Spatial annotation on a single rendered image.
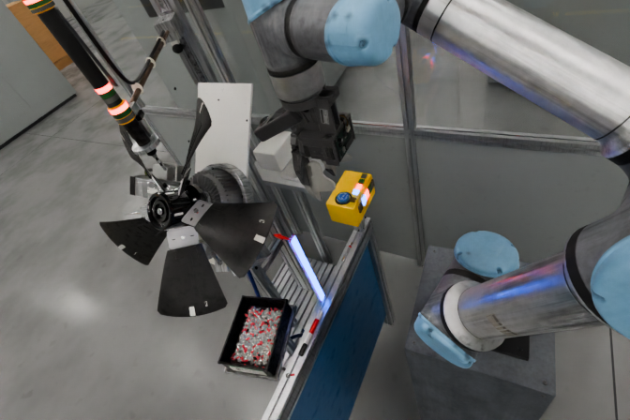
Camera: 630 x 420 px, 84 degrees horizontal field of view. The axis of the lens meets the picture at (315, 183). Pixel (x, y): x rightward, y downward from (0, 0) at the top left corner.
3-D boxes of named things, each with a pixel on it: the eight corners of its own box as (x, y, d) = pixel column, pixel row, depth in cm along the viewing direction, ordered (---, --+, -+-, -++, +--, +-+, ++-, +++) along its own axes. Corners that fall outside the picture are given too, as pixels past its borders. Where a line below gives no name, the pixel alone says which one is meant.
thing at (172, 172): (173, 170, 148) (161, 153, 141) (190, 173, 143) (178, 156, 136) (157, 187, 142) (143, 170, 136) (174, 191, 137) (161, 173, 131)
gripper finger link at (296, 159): (305, 190, 59) (296, 142, 55) (297, 188, 60) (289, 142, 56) (319, 176, 63) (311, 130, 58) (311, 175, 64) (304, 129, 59)
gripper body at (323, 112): (338, 171, 56) (321, 107, 48) (293, 164, 60) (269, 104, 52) (357, 140, 60) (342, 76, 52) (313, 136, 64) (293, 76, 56)
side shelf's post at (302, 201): (327, 260, 226) (287, 165, 170) (333, 262, 224) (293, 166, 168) (324, 265, 224) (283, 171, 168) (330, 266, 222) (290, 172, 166)
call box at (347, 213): (350, 189, 128) (344, 169, 121) (376, 194, 123) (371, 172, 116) (332, 223, 119) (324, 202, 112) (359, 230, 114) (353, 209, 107)
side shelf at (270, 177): (271, 148, 183) (269, 144, 181) (332, 157, 166) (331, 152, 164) (246, 181, 170) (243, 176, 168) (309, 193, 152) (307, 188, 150)
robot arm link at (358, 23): (417, -38, 37) (337, -33, 43) (355, 7, 32) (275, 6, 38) (421, 36, 42) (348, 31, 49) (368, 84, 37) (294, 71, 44)
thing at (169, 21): (169, 37, 137) (157, 14, 131) (186, 31, 136) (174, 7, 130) (164, 46, 129) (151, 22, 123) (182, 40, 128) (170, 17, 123)
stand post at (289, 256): (306, 286, 216) (226, 141, 139) (319, 291, 212) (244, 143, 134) (303, 292, 214) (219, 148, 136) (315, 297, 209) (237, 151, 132)
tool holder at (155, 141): (139, 138, 94) (116, 107, 87) (164, 129, 93) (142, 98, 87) (131, 158, 87) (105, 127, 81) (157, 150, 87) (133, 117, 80)
